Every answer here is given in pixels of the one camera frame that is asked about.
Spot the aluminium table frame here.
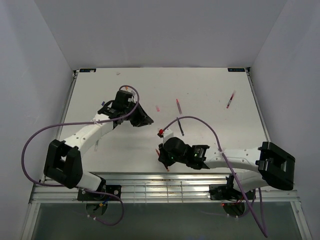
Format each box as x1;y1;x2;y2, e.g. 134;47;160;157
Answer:
21;67;313;240

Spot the green pen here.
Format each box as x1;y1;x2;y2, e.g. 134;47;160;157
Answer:
94;140;99;152

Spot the red highlighter pen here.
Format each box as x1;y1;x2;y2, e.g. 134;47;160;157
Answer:
226;90;236;109

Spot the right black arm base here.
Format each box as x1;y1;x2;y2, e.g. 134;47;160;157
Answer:
208;184;244;202

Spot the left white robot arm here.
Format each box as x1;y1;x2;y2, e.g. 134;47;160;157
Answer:
43;90;154;200

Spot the orange red pen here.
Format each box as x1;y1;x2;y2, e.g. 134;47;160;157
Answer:
155;149;170;172

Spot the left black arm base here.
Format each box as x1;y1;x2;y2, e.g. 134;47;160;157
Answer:
77;184;122;202

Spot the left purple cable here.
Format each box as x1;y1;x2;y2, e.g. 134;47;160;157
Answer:
21;85;140;227

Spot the pink highlighter pen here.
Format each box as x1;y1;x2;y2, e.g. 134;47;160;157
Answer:
176;98;183;115

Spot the right blue table label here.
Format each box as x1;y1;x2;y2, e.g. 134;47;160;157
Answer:
227;67;246;73

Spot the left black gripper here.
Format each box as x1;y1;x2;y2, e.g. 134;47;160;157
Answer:
123;101;154;128

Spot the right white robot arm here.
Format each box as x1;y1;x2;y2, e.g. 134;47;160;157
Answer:
158;129;296;199

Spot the left blue table label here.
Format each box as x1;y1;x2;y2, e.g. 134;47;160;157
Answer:
79;68;97;73

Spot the purple highlighter pen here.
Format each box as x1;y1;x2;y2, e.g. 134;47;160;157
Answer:
176;117;185;136

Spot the blue table label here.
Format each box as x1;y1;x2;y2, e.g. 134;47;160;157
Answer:
227;67;246;73
79;68;97;73

